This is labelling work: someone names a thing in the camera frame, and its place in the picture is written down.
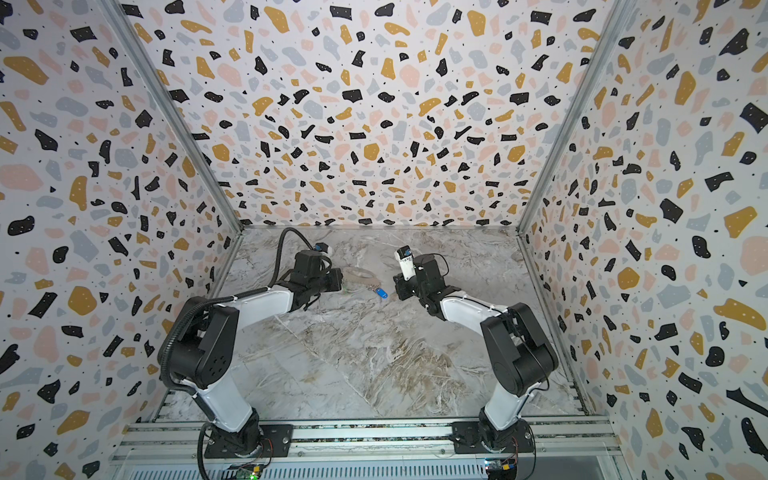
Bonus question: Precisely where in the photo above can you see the electronics board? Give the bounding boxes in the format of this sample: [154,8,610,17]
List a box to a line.
[230,462,269,480]
[484,456,518,480]

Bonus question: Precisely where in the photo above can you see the aluminium corner post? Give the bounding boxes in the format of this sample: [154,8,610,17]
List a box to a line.
[517,0,638,235]
[96,1,243,234]

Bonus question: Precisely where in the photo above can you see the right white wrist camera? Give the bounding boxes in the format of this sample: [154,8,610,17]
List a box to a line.
[396,245,415,281]

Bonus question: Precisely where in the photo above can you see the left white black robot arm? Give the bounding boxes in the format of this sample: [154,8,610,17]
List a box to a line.
[158,243,343,457]

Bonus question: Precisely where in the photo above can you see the left electronics board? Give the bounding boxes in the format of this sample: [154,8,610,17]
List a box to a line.
[230,462,269,480]

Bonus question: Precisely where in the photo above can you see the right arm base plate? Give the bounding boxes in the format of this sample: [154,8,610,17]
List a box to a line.
[449,420,534,455]

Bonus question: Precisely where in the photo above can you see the right aluminium corner post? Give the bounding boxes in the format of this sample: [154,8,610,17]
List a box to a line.
[517,0,638,235]

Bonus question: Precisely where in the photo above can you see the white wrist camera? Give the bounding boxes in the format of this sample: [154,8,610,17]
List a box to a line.
[314,242,333,255]
[396,245,415,281]

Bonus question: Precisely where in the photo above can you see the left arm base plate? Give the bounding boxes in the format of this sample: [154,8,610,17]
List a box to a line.
[203,424,294,460]

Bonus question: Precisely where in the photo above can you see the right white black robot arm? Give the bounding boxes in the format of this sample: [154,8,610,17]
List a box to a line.
[393,246,559,452]

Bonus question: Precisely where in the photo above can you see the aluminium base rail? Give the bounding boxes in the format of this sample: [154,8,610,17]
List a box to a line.
[105,416,631,479]

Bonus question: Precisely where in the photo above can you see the right electronics board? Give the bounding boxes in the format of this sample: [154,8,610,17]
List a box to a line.
[484,456,518,480]

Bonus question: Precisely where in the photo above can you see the left aluminium corner post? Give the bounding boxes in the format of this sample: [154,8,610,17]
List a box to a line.
[96,1,243,234]

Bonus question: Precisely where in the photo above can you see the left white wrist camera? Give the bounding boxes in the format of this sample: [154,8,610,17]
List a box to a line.
[314,242,333,255]

